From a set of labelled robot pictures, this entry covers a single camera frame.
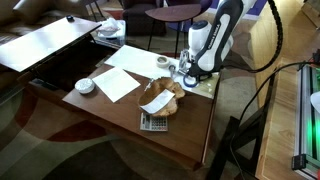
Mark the round white tin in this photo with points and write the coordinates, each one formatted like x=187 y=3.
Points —
x=84 y=85

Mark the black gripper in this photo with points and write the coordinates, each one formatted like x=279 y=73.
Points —
x=200 y=72

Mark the white receipt paper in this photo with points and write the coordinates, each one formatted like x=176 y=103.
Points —
x=158 y=101

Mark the silver metal tool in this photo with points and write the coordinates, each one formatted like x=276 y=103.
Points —
x=172 y=69

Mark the brown leather sofa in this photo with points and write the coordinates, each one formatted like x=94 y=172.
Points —
x=30 y=10

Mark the round dark side table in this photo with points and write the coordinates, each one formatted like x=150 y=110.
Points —
x=173 y=13

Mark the brown wooden coffee table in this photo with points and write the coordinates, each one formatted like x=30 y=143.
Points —
x=186 y=133

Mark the light wooden robot stand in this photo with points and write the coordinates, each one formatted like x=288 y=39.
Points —
x=283 y=110

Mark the raised brown table panel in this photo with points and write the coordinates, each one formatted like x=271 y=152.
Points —
x=43 y=43

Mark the white paper sheet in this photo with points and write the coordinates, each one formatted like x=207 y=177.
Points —
x=115 y=83

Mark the small black object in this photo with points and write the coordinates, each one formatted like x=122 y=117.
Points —
x=70 y=18

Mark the black stand frame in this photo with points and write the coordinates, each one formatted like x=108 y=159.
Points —
x=230 y=143

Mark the small metal clip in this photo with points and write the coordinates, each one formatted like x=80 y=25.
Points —
x=149 y=85

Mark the white plastic bag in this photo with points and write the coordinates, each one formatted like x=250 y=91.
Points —
x=108 y=25

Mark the aluminium mounting rail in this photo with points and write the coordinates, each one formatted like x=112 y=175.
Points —
x=305 y=133

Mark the patterned red beige rug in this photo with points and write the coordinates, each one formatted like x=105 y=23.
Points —
x=50 y=153

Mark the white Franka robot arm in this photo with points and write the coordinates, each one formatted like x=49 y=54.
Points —
x=213 y=40

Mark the clear plastic storage bin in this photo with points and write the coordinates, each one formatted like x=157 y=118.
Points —
x=116 y=36

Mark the wooden bowl tray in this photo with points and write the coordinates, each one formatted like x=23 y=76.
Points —
x=177 y=91

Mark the large white table mat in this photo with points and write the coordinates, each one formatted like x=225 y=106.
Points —
x=140 y=61

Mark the white tape roll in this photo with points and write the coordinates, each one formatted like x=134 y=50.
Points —
x=158 y=63

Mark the blue tape roll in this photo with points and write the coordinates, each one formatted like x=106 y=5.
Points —
x=184 y=81

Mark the dark brown armchair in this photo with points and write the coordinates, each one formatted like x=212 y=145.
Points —
x=143 y=16

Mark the grey calculator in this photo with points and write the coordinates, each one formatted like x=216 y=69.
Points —
x=154 y=122

